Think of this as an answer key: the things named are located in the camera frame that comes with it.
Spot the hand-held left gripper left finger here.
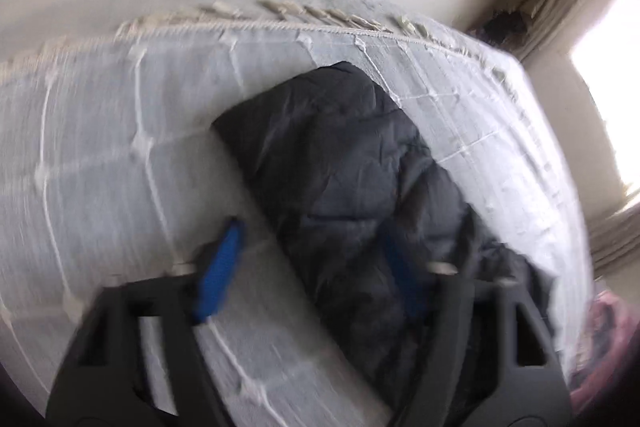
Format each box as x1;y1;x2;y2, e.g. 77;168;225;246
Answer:
46;216;247;427

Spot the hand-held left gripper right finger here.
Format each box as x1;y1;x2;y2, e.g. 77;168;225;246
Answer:
379;223;573;427

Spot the black puffer jacket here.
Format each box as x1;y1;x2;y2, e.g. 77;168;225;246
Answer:
212;61;558;427

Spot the bed with grey quilted bedspread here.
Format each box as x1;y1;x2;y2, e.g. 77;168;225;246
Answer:
0;0;596;427

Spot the pink and grey folded blanket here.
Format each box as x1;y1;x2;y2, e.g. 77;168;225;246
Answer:
567;289;640;415

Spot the grey patterned curtain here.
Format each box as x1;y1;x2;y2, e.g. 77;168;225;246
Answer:
586;199;640;280
517;0;632;60

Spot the dark furniture by curtain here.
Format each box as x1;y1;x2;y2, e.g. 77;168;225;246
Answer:
467;7;533;45

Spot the bright window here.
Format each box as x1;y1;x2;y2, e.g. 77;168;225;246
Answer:
570;0;640;210

